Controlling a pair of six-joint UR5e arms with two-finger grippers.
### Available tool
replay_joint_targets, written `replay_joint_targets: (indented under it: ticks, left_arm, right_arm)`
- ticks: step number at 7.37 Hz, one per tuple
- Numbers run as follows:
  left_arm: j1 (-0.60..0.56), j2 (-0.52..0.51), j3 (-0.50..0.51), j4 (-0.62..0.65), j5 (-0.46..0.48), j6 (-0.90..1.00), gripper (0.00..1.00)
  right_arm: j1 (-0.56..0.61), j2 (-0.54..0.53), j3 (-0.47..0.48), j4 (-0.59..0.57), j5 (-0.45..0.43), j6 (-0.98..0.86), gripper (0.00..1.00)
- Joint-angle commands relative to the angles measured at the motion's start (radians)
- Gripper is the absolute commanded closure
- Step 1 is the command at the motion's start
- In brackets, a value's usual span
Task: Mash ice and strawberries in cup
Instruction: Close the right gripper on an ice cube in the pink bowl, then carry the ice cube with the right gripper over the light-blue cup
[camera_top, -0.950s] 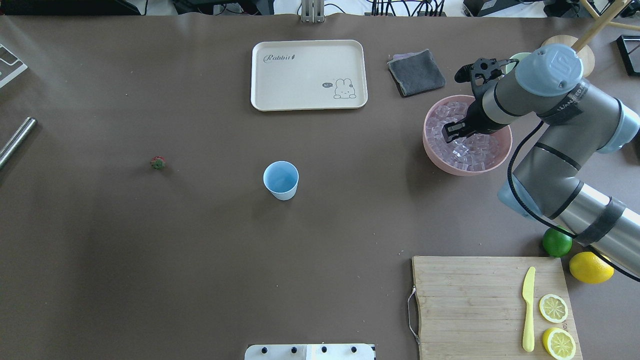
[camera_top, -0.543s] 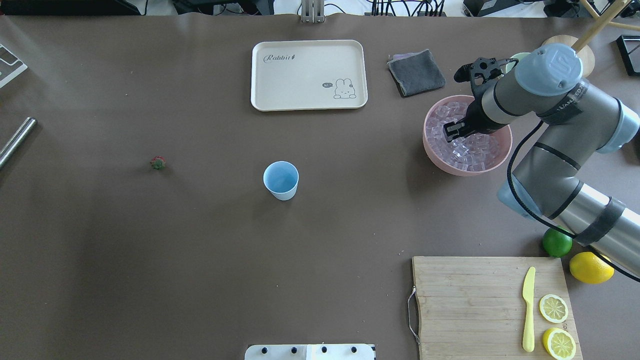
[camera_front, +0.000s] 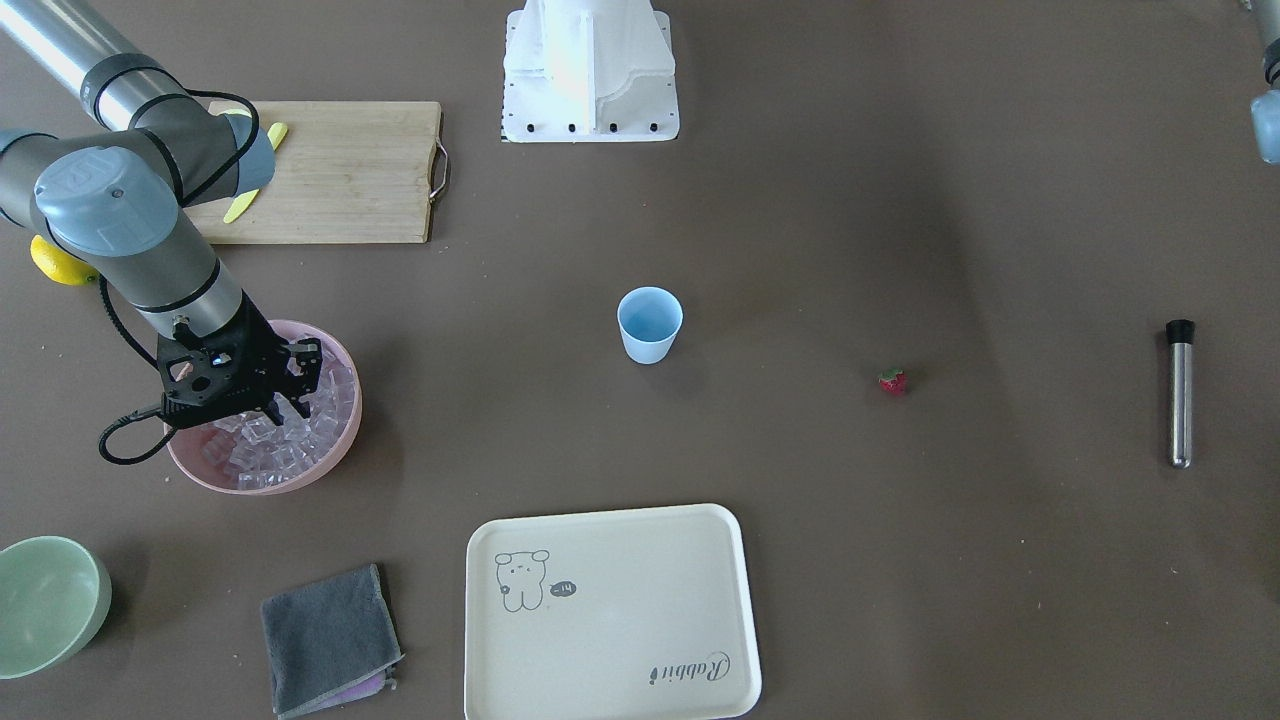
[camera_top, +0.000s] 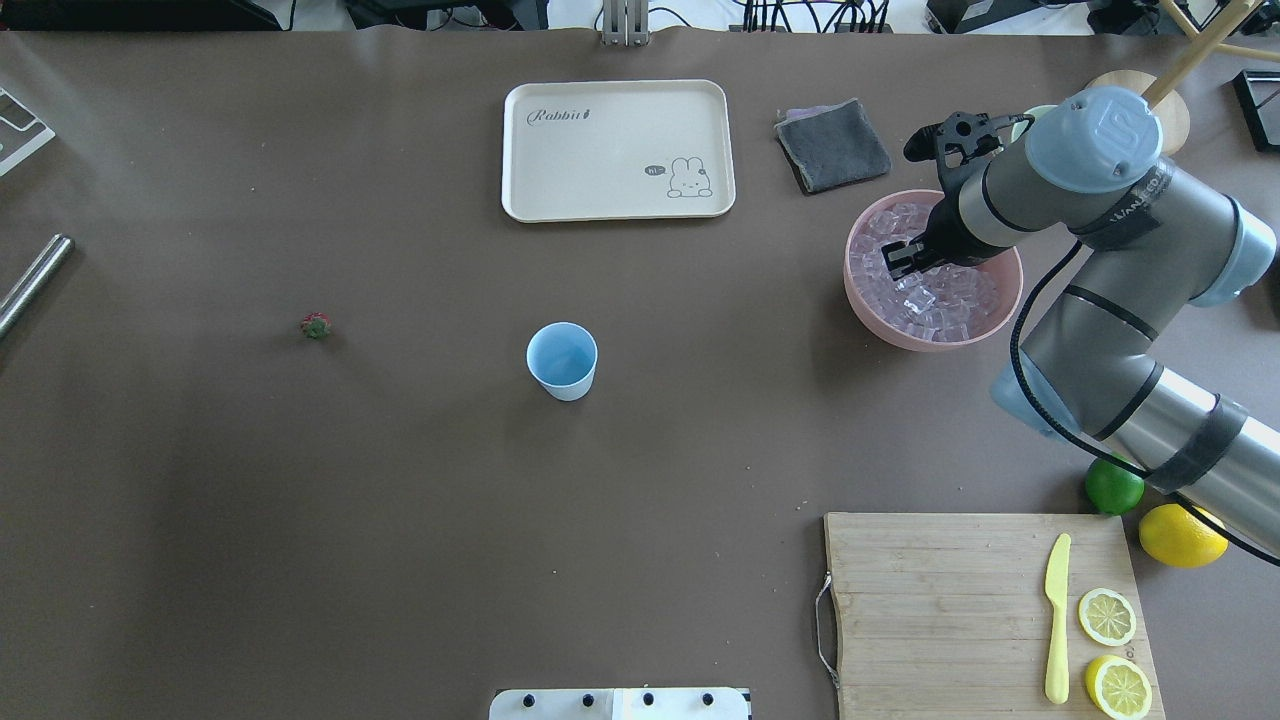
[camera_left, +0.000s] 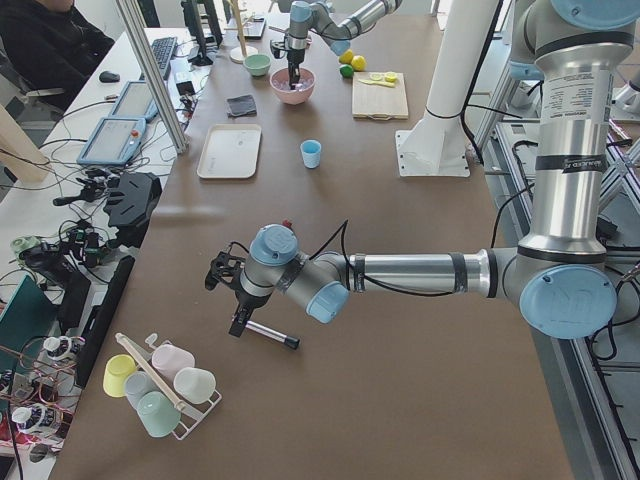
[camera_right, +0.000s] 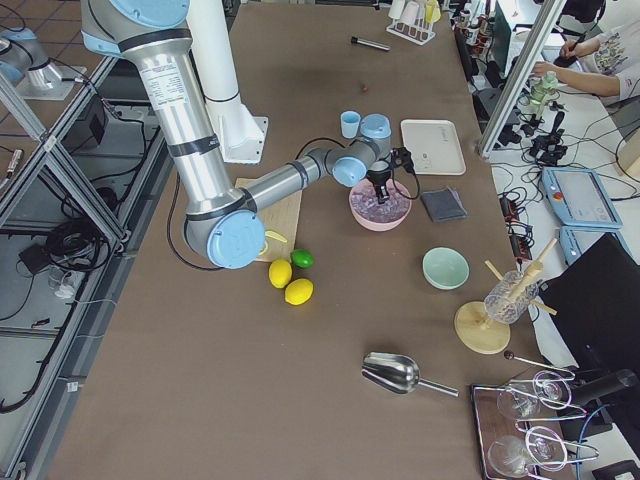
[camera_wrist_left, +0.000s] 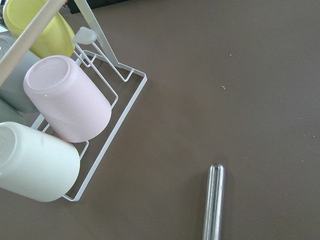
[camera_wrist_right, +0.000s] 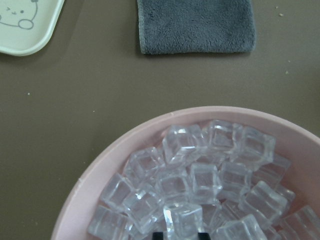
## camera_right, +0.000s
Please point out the aluminium frame post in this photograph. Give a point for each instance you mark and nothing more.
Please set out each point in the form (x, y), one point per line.
(538, 35)

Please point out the yellow lemon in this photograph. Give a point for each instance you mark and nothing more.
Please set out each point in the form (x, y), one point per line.
(299, 291)
(280, 273)

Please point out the white cup on rack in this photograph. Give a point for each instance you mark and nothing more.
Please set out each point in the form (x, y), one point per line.
(396, 9)

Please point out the pink cup on rack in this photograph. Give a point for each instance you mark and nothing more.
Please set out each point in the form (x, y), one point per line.
(412, 14)

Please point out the yellow cup on rack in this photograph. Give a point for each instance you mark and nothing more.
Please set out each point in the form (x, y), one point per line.
(432, 11)

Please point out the grey folded cloth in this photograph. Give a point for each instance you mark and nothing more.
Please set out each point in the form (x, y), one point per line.
(443, 205)

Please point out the person in white shirt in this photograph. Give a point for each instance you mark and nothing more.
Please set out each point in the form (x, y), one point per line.
(609, 62)

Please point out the bamboo cutting board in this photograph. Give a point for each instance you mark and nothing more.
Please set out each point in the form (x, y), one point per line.
(281, 217)

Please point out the clear ice cubes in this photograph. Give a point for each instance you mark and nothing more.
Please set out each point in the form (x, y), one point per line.
(364, 202)

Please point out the metal ice scoop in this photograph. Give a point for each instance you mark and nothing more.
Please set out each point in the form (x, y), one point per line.
(399, 374)

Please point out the yellow plastic knife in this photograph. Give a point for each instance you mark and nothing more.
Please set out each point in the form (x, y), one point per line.
(273, 235)

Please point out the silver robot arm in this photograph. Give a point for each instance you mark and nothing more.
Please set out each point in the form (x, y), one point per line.
(182, 52)

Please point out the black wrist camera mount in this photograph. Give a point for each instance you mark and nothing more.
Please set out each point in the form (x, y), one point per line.
(401, 157)

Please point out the wooden cup tree stand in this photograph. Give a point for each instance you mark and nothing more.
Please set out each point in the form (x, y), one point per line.
(484, 335)

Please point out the steel muddler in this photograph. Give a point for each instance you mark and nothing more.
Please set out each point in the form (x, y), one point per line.
(370, 44)

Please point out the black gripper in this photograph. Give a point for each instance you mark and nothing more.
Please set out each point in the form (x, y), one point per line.
(378, 177)

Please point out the light blue plastic cup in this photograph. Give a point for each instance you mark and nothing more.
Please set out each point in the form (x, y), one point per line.
(349, 124)

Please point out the black monitor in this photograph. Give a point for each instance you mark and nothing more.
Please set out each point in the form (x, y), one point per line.
(597, 303)

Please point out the clear glass on stand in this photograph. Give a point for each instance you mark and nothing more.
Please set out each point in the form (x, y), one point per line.
(506, 302)

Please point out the green lime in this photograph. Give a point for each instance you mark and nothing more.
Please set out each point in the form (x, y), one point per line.
(302, 258)

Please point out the glass holder tray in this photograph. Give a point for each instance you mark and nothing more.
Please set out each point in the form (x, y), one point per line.
(518, 426)

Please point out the mint green bowl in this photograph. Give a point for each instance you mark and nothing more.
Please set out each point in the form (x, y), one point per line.
(445, 268)

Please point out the long bar spoon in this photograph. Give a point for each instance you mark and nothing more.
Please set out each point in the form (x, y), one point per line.
(510, 355)

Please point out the cream rabbit tray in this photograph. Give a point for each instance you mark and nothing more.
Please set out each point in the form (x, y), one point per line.
(434, 146)

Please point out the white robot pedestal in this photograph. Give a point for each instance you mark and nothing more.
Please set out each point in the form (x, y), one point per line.
(242, 135)

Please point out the pink bowl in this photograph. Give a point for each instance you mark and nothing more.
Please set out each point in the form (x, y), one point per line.
(380, 227)

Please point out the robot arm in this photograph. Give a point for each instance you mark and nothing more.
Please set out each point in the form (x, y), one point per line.
(28, 67)

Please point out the blue teach pendant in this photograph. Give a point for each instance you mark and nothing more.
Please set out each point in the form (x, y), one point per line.
(574, 241)
(578, 198)

